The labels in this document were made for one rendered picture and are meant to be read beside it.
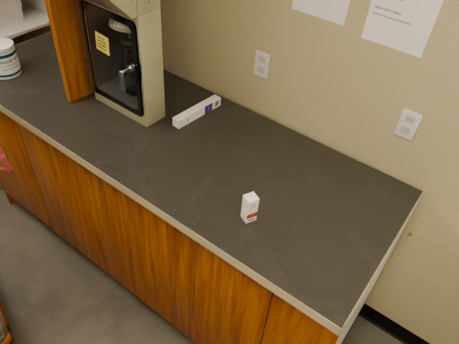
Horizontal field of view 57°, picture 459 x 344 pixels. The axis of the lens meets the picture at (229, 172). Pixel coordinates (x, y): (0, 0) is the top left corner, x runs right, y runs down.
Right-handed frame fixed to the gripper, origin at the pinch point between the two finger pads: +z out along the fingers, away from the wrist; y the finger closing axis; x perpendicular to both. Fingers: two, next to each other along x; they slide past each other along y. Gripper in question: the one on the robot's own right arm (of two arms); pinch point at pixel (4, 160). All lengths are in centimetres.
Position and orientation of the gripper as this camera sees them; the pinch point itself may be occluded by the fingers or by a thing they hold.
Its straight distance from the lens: 168.6
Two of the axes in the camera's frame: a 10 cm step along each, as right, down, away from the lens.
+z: 3.1, 4.9, 8.2
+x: -7.5, 6.6, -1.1
